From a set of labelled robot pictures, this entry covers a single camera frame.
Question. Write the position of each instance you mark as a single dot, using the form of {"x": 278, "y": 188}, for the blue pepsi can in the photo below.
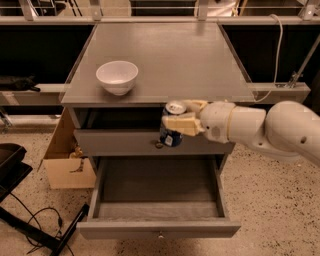
{"x": 168, "y": 137}

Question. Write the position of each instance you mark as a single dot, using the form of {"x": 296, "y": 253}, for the grey drawer cabinet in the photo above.
{"x": 176, "y": 61}

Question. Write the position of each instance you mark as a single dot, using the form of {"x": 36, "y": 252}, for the grey upper drawer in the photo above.
{"x": 99, "y": 142}

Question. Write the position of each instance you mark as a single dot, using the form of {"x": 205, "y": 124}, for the white ceramic bowl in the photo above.
{"x": 117, "y": 77}

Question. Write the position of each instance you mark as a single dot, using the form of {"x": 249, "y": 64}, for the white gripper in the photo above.
{"x": 216, "y": 120}

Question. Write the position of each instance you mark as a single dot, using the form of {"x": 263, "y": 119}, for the grey metal rail frame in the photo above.
{"x": 95, "y": 12}

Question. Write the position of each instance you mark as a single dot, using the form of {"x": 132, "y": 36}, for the black object on rail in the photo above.
{"x": 18, "y": 83}

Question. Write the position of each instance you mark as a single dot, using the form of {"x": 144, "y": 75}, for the cardboard box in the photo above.
{"x": 65, "y": 164}

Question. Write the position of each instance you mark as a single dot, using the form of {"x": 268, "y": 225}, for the open grey middle drawer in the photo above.
{"x": 152, "y": 197}

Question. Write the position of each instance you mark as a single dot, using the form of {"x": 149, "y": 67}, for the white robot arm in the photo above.
{"x": 287, "y": 131}

